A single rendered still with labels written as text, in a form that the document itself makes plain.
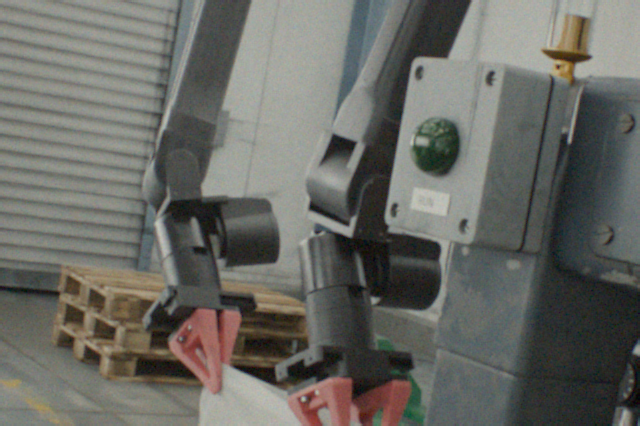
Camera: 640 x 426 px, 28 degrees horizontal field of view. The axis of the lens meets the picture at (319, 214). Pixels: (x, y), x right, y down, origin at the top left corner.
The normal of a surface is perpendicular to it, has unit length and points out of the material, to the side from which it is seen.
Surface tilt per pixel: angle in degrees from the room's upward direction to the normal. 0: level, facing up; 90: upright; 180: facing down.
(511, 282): 90
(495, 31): 90
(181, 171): 65
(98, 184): 95
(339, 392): 82
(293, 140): 90
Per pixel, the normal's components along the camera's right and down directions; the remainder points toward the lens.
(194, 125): 0.34, -0.31
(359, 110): -0.76, -0.31
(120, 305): 0.48, 0.13
